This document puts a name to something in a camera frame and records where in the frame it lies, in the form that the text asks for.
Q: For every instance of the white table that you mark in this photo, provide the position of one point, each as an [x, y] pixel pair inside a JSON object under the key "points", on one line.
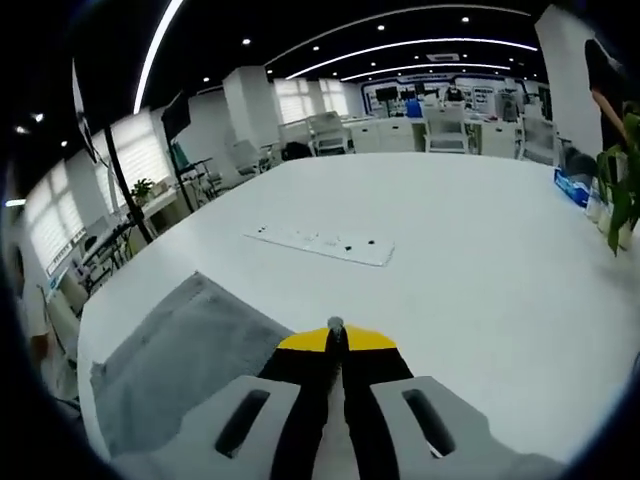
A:
{"points": [[450, 225]]}

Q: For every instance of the black softbox light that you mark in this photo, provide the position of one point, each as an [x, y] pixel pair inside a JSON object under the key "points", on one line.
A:
{"points": [[176, 116]]}

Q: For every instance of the small green plant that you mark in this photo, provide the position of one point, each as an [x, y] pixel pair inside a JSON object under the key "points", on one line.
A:
{"points": [[142, 190]]}

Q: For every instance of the white office chair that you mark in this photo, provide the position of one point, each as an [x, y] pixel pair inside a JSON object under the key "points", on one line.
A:
{"points": [[446, 130], [539, 140], [330, 132]]}

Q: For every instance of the blue tissue packet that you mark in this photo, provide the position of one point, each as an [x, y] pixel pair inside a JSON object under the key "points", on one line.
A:
{"points": [[572, 187]]}

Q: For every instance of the green potted plant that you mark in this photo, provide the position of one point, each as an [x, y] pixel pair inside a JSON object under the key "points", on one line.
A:
{"points": [[622, 190]]}

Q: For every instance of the black backpack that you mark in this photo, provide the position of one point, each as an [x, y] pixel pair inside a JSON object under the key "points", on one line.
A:
{"points": [[297, 151]]}

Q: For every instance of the grey towel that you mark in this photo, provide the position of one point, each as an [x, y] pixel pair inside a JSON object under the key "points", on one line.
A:
{"points": [[190, 350]]}

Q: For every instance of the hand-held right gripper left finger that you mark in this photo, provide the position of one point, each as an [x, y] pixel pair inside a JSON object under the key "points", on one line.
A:
{"points": [[250, 415]]}

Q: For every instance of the black light stand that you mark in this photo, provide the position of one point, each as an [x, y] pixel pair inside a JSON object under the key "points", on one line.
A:
{"points": [[125, 190]]}

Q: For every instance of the white power strip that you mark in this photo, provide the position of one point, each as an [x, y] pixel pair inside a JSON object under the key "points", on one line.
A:
{"points": [[325, 245]]}

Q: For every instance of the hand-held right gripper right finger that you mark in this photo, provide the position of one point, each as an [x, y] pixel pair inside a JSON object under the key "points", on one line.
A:
{"points": [[425, 415]]}

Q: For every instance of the blue container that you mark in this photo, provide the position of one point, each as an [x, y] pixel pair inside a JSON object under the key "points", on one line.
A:
{"points": [[414, 109]]}

